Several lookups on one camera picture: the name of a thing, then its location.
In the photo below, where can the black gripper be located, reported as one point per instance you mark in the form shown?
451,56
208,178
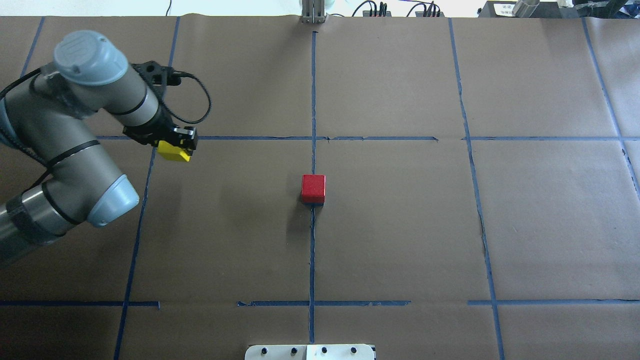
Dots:
152,133

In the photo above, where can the yellow cube block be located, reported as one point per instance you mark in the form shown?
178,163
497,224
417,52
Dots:
173,153

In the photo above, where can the red cube block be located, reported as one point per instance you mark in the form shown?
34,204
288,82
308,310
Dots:
313,188

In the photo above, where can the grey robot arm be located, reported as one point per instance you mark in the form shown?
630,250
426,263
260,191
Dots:
43,116

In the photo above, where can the black electronics box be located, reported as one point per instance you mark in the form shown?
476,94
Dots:
503,9

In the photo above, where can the metal cup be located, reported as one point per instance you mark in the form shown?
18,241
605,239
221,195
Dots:
525,8

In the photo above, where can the aluminium frame post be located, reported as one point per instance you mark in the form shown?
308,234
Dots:
313,11

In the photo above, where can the white camera pole with base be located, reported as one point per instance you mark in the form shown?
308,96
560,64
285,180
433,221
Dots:
348,351

